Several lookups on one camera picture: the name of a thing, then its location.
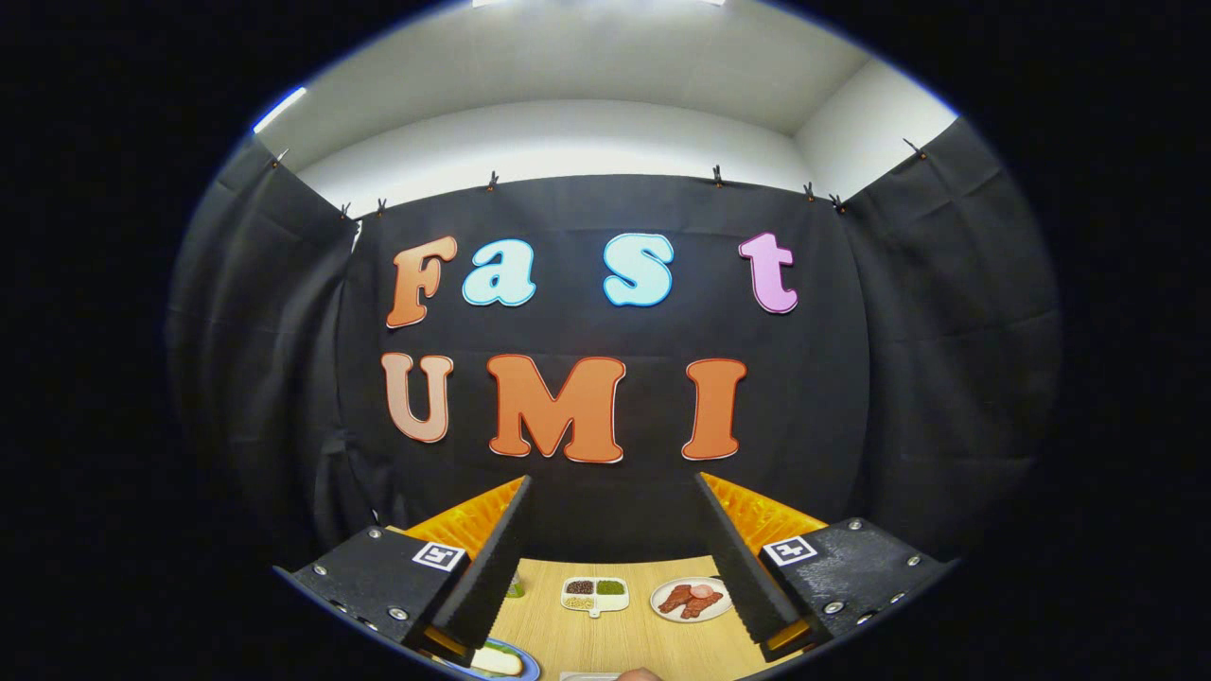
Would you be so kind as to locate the row of black cloth clips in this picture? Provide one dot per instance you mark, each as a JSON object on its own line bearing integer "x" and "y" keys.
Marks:
{"x": 717, "y": 176}

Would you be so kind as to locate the blue round plate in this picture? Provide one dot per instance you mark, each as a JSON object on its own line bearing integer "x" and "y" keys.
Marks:
{"x": 528, "y": 670}

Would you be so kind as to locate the green metal bottle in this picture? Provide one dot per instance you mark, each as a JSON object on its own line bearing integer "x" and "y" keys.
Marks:
{"x": 516, "y": 588}

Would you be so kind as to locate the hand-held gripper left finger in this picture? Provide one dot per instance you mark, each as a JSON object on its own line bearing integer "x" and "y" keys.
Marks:
{"x": 497, "y": 558}

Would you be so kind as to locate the brown meat slice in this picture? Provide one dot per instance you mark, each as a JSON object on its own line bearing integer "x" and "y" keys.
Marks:
{"x": 675, "y": 598}
{"x": 702, "y": 606}

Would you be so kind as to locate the white square plate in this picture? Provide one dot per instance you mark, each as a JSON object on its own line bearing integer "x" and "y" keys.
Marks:
{"x": 587, "y": 676}

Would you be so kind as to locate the toasted bread slice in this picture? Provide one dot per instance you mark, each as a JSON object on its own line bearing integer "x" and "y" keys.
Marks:
{"x": 500, "y": 662}

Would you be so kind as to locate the white oval plate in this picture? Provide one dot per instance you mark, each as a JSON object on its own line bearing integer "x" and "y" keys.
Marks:
{"x": 660, "y": 610}

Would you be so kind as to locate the pile of yellow soybeans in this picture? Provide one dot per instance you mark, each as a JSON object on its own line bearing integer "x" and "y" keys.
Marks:
{"x": 578, "y": 602}

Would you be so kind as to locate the white divided tray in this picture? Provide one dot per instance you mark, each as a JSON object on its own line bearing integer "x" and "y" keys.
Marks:
{"x": 610, "y": 602}

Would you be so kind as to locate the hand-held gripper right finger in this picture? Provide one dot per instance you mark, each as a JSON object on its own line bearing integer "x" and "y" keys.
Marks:
{"x": 736, "y": 558}

